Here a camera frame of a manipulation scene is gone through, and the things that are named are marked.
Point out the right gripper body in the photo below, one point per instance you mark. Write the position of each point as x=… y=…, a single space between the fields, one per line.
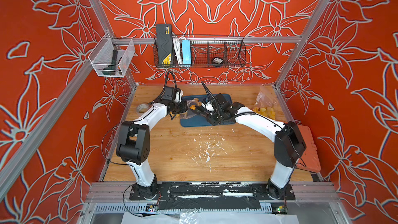
x=217 y=117

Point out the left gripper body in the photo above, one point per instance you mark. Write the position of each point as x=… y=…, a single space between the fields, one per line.
x=175 y=110

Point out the clear resealable bag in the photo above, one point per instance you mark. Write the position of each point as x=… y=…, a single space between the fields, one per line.
x=266 y=98
x=267 y=112

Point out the clear bag with yellow toys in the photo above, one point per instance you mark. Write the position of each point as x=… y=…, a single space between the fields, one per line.
x=189 y=114

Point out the black metal tongs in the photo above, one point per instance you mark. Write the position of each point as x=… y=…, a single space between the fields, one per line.
x=201 y=111

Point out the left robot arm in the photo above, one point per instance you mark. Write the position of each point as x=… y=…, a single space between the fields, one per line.
x=133 y=145

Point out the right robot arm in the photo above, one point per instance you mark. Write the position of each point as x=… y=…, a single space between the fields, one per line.
x=289 y=144

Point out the blue plastic tray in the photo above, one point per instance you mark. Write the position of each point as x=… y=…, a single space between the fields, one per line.
x=196 y=121

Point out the clear tape roll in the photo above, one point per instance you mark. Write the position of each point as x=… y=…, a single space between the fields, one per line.
x=142 y=108

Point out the light blue box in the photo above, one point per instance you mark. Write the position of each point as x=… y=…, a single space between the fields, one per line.
x=186 y=52

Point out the black box with yellow label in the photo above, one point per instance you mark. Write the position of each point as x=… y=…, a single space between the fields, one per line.
x=164 y=45

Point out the clear acrylic bin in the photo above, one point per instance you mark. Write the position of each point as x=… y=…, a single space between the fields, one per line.
x=101 y=55

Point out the orange tool case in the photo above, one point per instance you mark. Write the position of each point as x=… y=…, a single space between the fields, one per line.
x=311 y=159

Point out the black wire basket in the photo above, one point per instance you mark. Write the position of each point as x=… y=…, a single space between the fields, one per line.
x=203 y=48

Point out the dark green screwdriver handle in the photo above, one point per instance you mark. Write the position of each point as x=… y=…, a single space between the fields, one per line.
x=111 y=69

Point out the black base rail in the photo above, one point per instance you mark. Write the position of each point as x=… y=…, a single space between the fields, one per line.
x=175 y=197

